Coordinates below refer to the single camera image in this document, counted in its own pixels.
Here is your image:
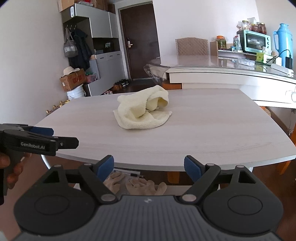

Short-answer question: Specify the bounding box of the orange lid glass jar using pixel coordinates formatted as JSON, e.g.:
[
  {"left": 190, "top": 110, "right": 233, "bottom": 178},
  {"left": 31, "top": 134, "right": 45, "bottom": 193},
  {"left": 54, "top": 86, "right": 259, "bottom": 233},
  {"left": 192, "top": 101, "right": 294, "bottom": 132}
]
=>
[{"left": 216, "top": 35, "right": 226, "bottom": 50}]

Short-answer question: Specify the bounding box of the row of shoes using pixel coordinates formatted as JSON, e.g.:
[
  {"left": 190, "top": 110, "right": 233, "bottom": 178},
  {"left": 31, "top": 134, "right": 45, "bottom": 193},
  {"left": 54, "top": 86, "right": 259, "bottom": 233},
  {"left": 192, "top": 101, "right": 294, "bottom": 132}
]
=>
[{"left": 103, "top": 79, "right": 130, "bottom": 95}]

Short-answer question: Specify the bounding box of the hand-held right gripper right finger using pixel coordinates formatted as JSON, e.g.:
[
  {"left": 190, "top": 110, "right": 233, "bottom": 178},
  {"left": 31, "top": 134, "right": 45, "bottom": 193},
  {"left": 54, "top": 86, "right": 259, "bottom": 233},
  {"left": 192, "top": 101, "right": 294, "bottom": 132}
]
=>
[{"left": 180, "top": 155, "right": 255, "bottom": 205}]

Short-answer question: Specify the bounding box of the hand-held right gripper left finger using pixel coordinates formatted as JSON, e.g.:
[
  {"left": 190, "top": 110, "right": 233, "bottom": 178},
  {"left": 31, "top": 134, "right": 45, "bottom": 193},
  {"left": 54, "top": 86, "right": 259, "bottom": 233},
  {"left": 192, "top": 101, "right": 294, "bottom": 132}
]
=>
[{"left": 43, "top": 155, "right": 117, "bottom": 205}]

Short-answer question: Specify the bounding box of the row of brass ornaments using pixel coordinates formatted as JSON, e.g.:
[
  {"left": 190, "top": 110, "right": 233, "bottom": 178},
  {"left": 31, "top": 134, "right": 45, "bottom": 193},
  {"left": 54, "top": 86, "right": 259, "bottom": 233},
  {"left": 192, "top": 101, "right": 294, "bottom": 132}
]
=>
[{"left": 45, "top": 100, "right": 70, "bottom": 114}]

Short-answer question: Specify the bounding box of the dark hanging jacket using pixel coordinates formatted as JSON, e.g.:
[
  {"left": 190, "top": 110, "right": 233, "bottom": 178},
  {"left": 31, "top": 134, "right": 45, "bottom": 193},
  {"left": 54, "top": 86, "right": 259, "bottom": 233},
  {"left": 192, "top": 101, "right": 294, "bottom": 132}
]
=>
[{"left": 69, "top": 28, "right": 92, "bottom": 71}]

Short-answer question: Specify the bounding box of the white dining table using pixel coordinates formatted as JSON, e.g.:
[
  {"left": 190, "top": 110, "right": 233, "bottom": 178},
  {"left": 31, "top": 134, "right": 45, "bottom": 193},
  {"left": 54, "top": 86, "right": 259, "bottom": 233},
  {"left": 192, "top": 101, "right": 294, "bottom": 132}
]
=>
[{"left": 148, "top": 54, "right": 296, "bottom": 108}]

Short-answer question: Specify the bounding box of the person's left hand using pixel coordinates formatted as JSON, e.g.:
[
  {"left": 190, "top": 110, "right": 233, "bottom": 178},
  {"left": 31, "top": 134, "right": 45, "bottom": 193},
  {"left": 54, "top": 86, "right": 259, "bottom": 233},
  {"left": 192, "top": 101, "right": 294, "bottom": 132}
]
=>
[{"left": 0, "top": 152, "right": 32, "bottom": 190}]

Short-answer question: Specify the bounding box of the dark brown door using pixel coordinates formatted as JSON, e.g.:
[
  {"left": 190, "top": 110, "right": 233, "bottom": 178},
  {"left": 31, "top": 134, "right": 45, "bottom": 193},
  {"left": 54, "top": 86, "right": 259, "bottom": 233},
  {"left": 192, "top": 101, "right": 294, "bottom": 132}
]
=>
[{"left": 120, "top": 3, "right": 161, "bottom": 81}]

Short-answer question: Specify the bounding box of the white power strip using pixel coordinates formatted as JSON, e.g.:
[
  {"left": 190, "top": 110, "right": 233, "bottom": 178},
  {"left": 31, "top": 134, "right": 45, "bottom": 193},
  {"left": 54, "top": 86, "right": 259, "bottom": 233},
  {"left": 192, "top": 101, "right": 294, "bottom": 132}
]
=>
[{"left": 271, "top": 63, "right": 295, "bottom": 76}]

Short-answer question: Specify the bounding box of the blue thermos flask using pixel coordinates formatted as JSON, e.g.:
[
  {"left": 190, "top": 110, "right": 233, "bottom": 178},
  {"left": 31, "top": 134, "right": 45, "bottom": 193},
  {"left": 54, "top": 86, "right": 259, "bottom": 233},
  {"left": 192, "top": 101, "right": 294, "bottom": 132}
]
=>
[{"left": 273, "top": 23, "right": 294, "bottom": 61}]

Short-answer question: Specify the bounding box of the cream fluffy towel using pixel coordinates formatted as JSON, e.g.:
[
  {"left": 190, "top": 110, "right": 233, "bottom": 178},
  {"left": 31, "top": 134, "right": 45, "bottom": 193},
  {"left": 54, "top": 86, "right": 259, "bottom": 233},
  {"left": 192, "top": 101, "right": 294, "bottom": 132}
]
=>
[{"left": 113, "top": 85, "right": 173, "bottom": 130}]

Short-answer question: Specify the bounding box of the grey hanging bag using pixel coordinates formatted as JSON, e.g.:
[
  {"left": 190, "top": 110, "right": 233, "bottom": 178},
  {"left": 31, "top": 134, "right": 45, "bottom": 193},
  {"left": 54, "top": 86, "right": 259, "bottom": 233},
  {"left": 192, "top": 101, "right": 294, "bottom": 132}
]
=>
[{"left": 63, "top": 28, "right": 78, "bottom": 58}]

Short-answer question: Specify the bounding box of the brown cardboard box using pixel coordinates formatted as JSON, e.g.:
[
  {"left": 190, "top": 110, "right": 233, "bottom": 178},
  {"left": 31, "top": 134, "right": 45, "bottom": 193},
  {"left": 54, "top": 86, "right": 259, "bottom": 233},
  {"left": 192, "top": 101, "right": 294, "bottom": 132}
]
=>
[{"left": 60, "top": 69, "right": 86, "bottom": 92}]

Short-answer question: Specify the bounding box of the white plastic bucket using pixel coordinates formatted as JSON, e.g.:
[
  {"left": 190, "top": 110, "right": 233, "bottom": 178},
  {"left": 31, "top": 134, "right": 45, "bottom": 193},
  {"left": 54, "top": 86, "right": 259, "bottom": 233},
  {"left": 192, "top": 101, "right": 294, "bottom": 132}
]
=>
[{"left": 67, "top": 84, "right": 86, "bottom": 100}]

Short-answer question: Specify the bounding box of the cream straw hat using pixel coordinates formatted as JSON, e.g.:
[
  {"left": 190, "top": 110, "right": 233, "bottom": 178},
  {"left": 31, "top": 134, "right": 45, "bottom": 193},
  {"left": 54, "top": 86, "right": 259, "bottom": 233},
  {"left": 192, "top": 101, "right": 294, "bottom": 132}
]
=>
[{"left": 61, "top": 66, "right": 80, "bottom": 77}]

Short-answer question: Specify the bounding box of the clear plastic packaging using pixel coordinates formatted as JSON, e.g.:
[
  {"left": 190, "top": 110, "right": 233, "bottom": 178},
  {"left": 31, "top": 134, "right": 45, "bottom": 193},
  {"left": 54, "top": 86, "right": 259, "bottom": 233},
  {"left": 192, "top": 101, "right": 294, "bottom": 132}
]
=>
[{"left": 237, "top": 58, "right": 256, "bottom": 67}]

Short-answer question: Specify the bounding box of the beige quilted chair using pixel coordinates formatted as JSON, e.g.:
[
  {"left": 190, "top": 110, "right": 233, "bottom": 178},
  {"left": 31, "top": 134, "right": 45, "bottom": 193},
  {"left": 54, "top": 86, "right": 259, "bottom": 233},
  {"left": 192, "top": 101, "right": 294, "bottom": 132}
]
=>
[{"left": 175, "top": 37, "right": 209, "bottom": 56}]

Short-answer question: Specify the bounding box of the teal toaster oven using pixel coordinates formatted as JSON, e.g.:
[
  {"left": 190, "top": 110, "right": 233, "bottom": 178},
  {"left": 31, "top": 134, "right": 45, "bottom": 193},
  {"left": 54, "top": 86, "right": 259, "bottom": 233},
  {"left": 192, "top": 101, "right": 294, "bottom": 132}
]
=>
[{"left": 236, "top": 30, "right": 271, "bottom": 54}]

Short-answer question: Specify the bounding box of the grey entryway cabinet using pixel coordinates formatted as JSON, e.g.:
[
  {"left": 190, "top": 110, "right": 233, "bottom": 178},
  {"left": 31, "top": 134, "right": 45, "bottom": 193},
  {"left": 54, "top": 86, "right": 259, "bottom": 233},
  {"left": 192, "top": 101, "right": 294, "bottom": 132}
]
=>
[{"left": 61, "top": 3, "right": 123, "bottom": 96}]

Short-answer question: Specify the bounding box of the beige work glove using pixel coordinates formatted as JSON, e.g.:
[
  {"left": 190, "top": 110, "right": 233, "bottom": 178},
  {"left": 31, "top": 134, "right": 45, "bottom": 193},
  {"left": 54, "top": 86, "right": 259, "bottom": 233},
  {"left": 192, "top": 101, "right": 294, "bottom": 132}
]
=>
[
  {"left": 103, "top": 173, "right": 127, "bottom": 193},
  {"left": 125, "top": 179, "right": 167, "bottom": 197}
]

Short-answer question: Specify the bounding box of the clear plastic table cover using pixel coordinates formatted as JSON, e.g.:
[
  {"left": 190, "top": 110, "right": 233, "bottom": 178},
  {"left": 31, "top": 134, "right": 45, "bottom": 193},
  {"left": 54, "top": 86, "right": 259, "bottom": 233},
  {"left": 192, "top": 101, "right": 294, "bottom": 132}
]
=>
[{"left": 143, "top": 62, "right": 171, "bottom": 88}]

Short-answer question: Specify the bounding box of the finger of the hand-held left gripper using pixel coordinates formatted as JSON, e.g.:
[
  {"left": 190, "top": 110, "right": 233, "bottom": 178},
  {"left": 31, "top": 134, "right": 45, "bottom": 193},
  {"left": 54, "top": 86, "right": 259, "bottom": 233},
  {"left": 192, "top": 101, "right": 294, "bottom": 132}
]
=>
[
  {"left": 54, "top": 137, "right": 79, "bottom": 149},
  {"left": 28, "top": 126, "right": 55, "bottom": 138}
]

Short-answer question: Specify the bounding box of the red white foil packet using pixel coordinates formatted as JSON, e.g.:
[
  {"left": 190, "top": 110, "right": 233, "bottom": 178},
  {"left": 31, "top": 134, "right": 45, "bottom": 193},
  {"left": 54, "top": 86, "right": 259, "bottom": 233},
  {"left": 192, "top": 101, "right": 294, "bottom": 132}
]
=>
[{"left": 233, "top": 35, "right": 242, "bottom": 51}]

